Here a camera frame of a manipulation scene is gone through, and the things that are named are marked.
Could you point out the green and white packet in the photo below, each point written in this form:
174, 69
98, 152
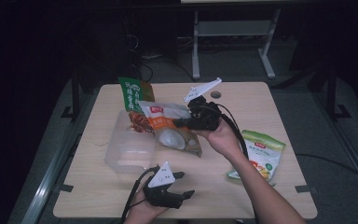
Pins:
265, 152

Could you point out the black metal stand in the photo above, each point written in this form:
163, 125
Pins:
332, 93
75, 93

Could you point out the white metal table frame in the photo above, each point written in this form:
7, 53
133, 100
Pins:
195, 46

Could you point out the grey tape piece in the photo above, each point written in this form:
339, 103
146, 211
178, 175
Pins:
306, 188
64, 188

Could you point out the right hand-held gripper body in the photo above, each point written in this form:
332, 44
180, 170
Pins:
206, 116

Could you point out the orange and white packet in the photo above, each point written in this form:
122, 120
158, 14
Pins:
167, 115

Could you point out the clear plastic container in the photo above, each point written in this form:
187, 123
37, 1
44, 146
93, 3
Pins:
130, 149

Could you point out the person's right hand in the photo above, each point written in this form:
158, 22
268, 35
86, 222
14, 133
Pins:
223, 140

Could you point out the aluminium rail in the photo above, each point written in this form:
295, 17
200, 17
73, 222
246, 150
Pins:
49, 177
354, 155

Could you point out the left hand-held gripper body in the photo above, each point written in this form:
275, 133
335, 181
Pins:
161, 183

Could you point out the green and red seasoning packet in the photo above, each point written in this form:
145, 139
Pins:
133, 93

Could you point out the person's left hand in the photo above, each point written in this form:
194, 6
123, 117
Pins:
141, 213

